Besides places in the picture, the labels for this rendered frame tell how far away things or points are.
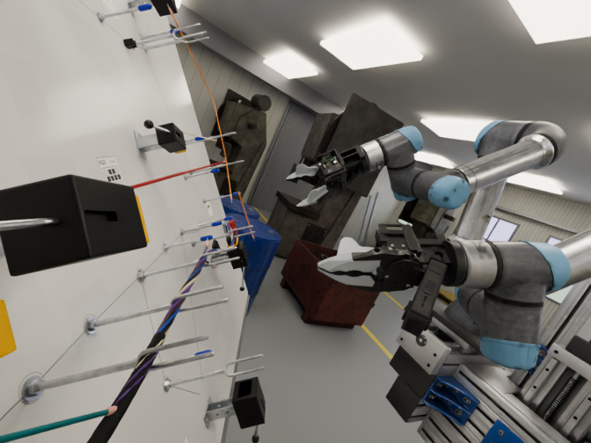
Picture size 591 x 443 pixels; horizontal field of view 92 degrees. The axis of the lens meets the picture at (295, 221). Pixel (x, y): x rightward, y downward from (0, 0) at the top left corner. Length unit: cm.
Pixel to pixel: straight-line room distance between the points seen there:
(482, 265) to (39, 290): 52
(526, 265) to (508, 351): 13
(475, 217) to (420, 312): 73
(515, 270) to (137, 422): 53
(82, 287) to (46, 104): 20
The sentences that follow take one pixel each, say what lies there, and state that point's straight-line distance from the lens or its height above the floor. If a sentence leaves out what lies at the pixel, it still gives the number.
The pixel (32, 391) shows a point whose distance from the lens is 32.
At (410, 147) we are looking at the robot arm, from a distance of 81.
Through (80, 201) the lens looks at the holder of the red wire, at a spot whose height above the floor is 133.
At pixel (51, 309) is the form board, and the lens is 34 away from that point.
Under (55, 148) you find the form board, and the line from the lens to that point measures 40.
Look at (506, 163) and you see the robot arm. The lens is 87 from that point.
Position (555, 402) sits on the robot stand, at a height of 112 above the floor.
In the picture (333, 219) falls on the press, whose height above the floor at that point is 86.
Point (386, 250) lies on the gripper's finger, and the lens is 43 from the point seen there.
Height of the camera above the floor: 140
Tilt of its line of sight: 11 degrees down
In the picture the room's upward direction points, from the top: 25 degrees clockwise
